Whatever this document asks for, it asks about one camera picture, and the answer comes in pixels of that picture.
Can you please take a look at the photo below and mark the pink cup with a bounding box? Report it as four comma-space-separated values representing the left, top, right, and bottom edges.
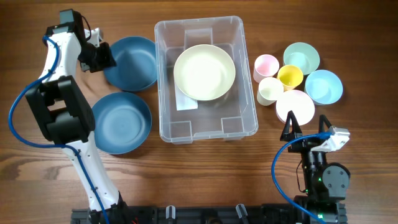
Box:
253, 54, 280, 83

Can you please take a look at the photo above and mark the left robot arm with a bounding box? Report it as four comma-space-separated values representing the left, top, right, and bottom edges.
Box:
24, 9, 135, 223

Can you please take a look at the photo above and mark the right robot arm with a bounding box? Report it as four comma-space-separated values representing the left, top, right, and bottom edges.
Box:
277, 111, 351, 224

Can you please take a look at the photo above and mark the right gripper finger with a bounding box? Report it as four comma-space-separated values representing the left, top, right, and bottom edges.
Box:
280, 110, 302, 141
318, 114, 332, 133

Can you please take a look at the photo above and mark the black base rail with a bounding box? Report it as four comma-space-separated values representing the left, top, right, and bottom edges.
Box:
70, 204, 348, 224

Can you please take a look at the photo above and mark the white label in container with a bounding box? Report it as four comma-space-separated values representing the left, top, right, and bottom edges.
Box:
175, 85, 198, 111

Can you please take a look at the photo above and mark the left blue cable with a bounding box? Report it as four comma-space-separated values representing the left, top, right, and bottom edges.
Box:
7, 35, 111, 224

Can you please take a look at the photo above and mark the cream cup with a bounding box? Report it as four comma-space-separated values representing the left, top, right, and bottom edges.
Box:
257, 77, 284, 106

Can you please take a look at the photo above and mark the clear plastic storage container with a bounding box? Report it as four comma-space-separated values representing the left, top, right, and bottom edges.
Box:
154, 16, 259, 144

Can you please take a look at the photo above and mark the pink small bowl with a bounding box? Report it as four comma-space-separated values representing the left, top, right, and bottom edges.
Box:
275, 90, 315, 126

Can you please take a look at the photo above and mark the light blue small bowl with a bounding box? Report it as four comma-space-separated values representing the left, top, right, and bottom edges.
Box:
304, 70, 343, 105

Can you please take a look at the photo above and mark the mint green small bowl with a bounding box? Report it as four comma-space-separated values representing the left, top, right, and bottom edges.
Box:
283, 42, 320, 75

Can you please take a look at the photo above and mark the dark blue bowl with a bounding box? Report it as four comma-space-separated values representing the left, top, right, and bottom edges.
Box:
104, 36, 157, 92
92, 92, 152, 154

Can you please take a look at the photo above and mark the yellow cup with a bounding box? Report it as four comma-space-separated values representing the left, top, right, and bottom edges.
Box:
277, 65, 304, 91

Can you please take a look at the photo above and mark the cream large bowl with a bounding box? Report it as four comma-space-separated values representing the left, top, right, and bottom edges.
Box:
174, 44, 236, 101

